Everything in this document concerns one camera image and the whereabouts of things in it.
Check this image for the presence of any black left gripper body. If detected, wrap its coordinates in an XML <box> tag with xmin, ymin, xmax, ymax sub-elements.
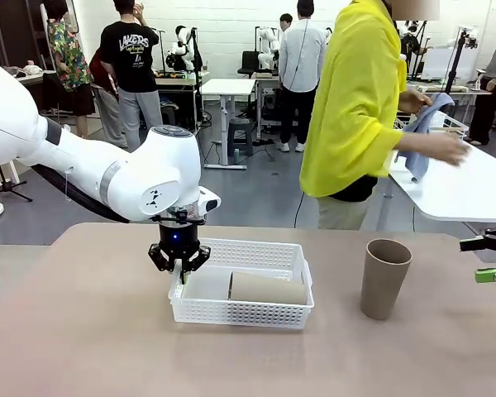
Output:
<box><xmin>157</xmin><ymin>222</ymin><xmax>201</xmax><ymax>260</ymax></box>

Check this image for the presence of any white plastic mesh basket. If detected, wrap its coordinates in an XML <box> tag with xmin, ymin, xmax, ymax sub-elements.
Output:
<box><xmin>168</xmin><ymin>237</ymin><xmax>315</xmax><ymax>331</ymax></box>

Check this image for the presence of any tall brown cup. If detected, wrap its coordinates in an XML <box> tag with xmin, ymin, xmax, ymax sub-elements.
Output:
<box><xmin>227</xmin><ymin>270</ymin><xmax>308</xmax><ymax>306</ymax></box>
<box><xmin>360</xmin><ymin>238</ymin><xmax>413</xmax><ymax>321</ymax></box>

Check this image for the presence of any blue grey cloth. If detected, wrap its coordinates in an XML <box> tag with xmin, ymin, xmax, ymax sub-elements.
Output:
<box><xmin>396</xmin><ymin>93</ymin><xmax>455</xmax><ymax>183</ymax></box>

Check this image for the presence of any person's right forearm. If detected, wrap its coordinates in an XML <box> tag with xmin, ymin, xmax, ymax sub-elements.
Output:
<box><xmin>390</xmin><ymin>131</ymin><xmax>441</xmax><ymax>157</ymax></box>

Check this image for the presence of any person's right hand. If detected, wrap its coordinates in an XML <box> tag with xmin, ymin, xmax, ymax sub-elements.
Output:
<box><xmin>436</xmin><ymin>134</ymin><xmax>473</xmax><ymax>166</ymax></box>

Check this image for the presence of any person's left hand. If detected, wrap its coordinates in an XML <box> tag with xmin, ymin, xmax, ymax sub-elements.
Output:
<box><xmin>398</xmin><ymin>88</ymin><xmax>434</xmax><ymax>114</ymax></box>

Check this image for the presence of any large white table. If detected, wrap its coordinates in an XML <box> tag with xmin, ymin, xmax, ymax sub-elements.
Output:
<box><xmin>382</xmin><ymin>132</ymin><xmax>496</xmax><ymax>237</ymax></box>

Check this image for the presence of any grey plastic stool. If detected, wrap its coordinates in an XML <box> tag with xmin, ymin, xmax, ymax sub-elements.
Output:
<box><xmin>227</xmin><ymin>118</ymin><xmax>254</xmax><ymax>157</ymax></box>

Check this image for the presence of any black tall stand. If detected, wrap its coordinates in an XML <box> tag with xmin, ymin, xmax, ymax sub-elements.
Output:
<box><xmin>189</xmin><ymin>26</ymin><xmax>204</xmax><ymax>134</ymax></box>

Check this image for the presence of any white standing desk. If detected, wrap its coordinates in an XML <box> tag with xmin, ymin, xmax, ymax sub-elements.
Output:
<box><xmin>200</xmin><ymin>77</ymin><xmax>257</xmax><ymax>170</ymax></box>

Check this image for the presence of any black floor tripod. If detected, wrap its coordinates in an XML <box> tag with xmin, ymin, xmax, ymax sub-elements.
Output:
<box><xmin>0</xmin><ymin>165</ymin><xmax>34</xmax><ymax>203</ymax></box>

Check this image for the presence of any small white side table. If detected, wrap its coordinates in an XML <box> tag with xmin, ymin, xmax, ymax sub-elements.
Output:
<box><xmin>0</xmin><ymin>160</ymin><xmax>21</xmax><ymax>195</ymax></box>

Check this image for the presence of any black tripod with white head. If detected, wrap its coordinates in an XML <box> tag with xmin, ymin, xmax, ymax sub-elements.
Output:
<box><xmin>441</xmin><ymin>25</ymin><xmax>479</xmax><ymax>97</ymax></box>

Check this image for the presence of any person in red sweater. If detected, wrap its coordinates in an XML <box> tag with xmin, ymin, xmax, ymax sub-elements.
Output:
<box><xmin>88</xmin><ymin>47</ymin><xmax>128</xmax><ymax>149</ymax></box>

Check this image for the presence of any person in black printed t-shirt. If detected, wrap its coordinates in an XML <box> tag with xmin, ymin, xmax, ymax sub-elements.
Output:
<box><xmin>99</xmin><ymin>0</ymin><xmax>163</xmax><ymax>152</ymax></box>

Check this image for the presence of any person in yellow shirt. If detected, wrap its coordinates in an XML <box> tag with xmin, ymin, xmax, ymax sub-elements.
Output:
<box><xmin>299</xmin><ymin>0</ymin><xmax>439</xmax><ymax>231</ymax></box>

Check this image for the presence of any person in floral shirt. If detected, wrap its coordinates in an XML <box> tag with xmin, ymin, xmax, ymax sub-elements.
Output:
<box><xmin>43</xmin><ymin>0</ymin><xmax>96</xmax><ymax>140</ymax></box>

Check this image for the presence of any person in white shirt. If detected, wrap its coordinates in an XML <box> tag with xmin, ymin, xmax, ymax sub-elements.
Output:
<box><xmin>279</xmin><ymin>0</ymin><xmax>327</xmax><ymax>153</ymax></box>

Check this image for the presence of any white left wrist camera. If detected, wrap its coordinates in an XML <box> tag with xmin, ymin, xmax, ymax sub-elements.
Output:
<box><xmin>196</xmin><ymin>185</ymin><xmax>222</xmax><ymax>217</ymax></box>

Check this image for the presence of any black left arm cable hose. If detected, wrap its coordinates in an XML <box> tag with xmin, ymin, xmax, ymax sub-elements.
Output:
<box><xmin>31</xmin><ymin>164</ymin><xmax>130</xmax><ymax>224</ymax></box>

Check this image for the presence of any white wire rack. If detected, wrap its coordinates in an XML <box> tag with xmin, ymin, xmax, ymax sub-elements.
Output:
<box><xmin>394</xmin><ymin>111</ymin><xmax>470</xmax><ymax>144</ymax></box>

